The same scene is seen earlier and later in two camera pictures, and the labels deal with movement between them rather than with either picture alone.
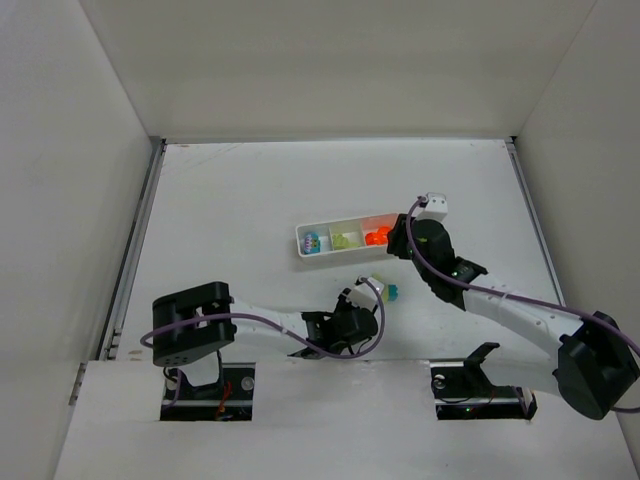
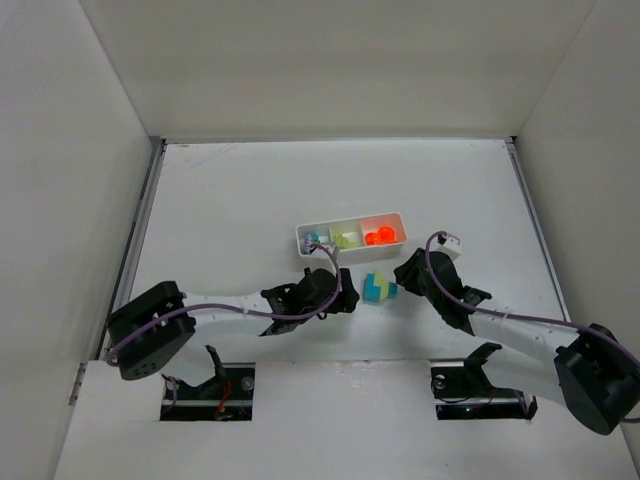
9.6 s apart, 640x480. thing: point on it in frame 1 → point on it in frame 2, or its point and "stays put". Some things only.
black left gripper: (368, 317) → (344, 297)
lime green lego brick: (340, 241) stays put
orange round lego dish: (381, 234) stays put
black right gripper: (400, 240) → (410, 273)
